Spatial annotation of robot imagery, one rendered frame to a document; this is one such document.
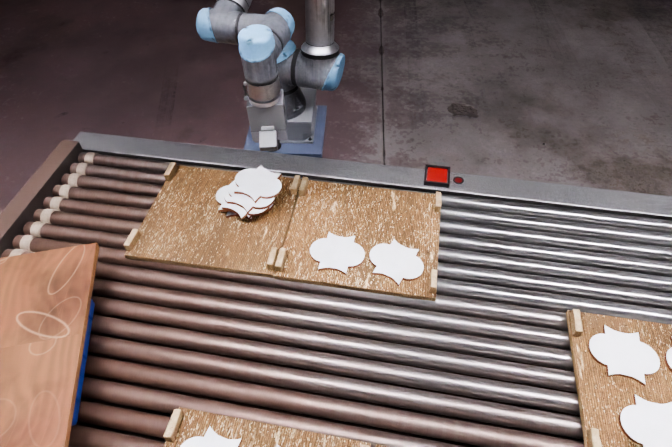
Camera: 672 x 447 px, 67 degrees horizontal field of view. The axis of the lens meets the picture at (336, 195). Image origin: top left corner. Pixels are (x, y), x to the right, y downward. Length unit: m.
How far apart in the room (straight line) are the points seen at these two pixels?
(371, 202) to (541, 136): 2.00
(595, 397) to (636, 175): 2.15
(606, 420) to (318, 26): 1.19
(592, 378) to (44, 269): 1.26
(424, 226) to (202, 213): 0.63
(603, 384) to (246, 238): 0.91
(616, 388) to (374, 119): 2.33
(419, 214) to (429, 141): 1.70
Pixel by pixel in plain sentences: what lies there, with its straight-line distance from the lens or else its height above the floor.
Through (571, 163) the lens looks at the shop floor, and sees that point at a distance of 3.19.
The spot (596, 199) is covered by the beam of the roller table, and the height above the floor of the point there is 0.92.
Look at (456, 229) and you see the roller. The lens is 1.45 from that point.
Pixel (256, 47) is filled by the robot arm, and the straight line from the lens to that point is 1.09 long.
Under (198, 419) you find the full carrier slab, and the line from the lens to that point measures 1.18.
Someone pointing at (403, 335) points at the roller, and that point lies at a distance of 1.24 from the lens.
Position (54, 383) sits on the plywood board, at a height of 1.04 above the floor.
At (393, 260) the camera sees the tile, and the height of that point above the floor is 0.95.
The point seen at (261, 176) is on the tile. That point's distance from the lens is 1.46.
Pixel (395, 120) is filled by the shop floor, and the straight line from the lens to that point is 3.24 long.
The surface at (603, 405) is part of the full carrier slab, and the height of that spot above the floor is 0.94.
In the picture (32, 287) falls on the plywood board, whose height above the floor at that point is 1.04.
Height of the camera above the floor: 2.01
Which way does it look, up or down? 47 degrees down
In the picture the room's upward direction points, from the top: 2 degrees counter-clockwise
